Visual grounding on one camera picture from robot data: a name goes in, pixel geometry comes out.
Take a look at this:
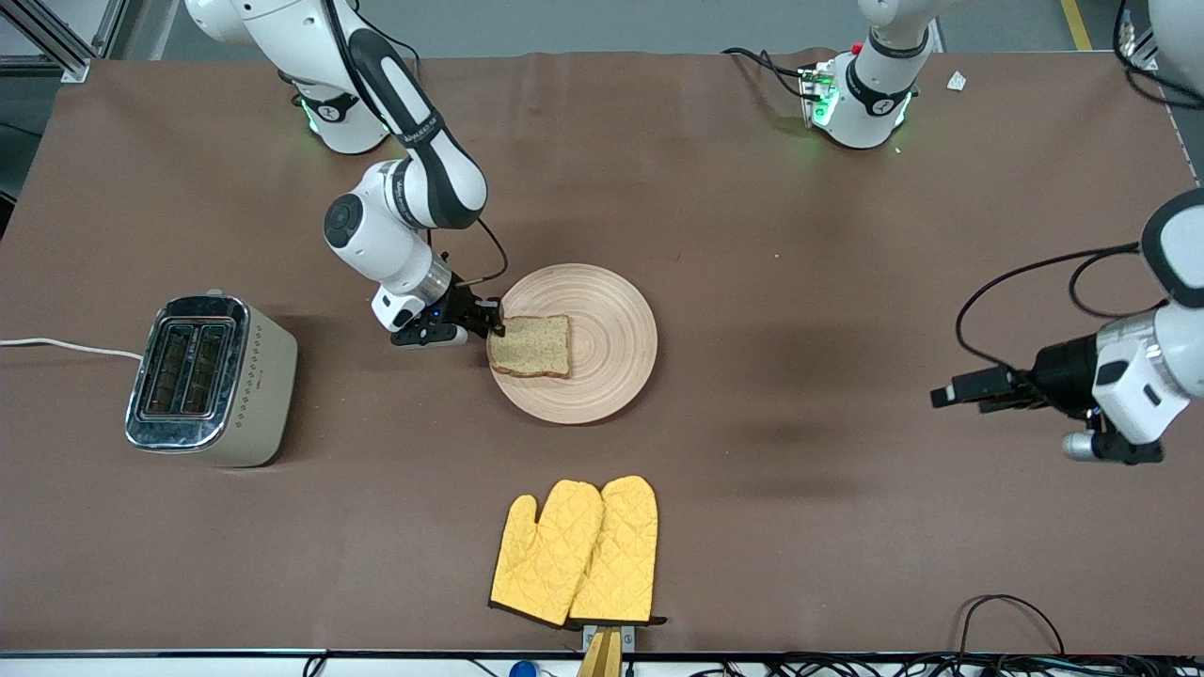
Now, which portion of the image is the beige chrome two-slot toaster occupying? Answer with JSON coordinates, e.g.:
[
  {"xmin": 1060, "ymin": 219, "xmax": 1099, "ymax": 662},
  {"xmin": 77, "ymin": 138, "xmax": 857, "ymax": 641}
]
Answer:
[{"xmin": 124, "ymin": 290, "xmax": 299, "ymax": 468}]

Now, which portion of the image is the looped black cable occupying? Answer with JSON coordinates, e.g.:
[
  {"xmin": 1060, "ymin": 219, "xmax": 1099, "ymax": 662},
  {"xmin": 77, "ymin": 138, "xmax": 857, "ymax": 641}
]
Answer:
[{"xmin": 958, "ymin": 594, "xmax": 1066, "ymax": 659}]

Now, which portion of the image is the black cable bundle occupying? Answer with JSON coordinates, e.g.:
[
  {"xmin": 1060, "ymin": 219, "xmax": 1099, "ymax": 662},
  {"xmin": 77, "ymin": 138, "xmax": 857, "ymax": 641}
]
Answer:
[{"xmin": 696, "ymin": 653, "xmax": 1204, "ymax": 677}]

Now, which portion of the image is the brown table cover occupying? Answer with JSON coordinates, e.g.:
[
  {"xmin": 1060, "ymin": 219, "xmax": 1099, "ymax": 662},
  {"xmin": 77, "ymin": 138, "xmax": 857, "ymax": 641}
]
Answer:
[{"xmin": 0, "ymin": 47, "xmax": 1204, "ymax": 656}]

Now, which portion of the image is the brown bread slice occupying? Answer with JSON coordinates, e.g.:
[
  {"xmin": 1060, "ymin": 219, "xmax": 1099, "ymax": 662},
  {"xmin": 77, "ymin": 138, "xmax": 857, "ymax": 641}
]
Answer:
[{"xmin": 486, "ymin": 315, "xmax": 573, "ymax": 380}]

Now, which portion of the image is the white toaster power cable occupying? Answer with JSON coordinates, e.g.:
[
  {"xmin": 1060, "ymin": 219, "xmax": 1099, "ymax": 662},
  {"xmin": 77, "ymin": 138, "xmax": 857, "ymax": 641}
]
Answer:
[{"xmin": 0, "ymin": 337, "xmax": 144, "ymax": 361}]

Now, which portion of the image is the yellow quilted oven mitt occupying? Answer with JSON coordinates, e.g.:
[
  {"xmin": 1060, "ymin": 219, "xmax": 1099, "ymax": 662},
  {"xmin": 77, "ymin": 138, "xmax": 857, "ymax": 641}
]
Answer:
[
  {"xmin": 567, "ymin": 475, "xmax": 668, "ymax": 628},
  {"xmin": 488, "ymin": 480, "xmax": 605, "ymax": 629}
]

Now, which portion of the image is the black left arm base cable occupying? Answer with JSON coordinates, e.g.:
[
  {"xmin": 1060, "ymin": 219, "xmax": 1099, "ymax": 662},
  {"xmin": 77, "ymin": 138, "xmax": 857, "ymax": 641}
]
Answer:
[{"xmin": 722, "ymin": 47, "xmax": 812, "ymax": 100}]

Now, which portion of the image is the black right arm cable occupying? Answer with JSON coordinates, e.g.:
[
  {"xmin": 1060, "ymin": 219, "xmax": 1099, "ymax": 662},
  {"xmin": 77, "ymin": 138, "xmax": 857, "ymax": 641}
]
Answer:
[{"xmin": 455, "ymin": 218, "xmax": 511, "ymax": 286}]

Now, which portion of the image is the tan wooden post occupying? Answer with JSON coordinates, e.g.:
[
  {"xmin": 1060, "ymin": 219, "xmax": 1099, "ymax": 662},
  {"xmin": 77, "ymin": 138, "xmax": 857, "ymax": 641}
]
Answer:
[{"xmin": 577, "ymin": 630, "xmax": 624, "ymax": 677}]

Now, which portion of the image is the round light wooden plate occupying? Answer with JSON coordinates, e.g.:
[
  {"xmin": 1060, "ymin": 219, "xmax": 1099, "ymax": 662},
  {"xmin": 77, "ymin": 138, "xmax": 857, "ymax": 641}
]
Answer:
[{"xmin": 487, "ymin": 263, "xmax": 658, "ymax": 425}]

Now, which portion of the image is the aluminium frame profile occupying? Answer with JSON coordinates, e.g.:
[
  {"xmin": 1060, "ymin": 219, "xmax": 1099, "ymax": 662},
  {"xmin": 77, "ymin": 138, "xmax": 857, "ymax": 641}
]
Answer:
[{"xmin": 0, "ymin": 0, "xmax": 128, "ymax": 84}]

